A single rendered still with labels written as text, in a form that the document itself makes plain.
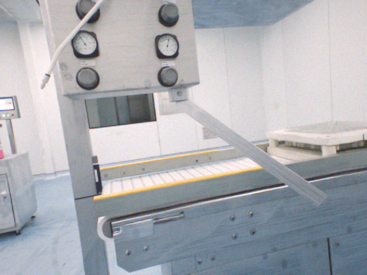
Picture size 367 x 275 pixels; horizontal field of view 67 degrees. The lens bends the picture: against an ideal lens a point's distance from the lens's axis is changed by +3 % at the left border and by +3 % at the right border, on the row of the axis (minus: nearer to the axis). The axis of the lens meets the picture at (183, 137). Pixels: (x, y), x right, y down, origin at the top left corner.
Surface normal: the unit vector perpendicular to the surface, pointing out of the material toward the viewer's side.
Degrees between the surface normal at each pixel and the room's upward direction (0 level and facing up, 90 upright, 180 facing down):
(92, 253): 90
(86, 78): 90
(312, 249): 90
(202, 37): 90
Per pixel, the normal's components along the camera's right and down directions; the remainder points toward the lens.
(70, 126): 0.26, 0.07
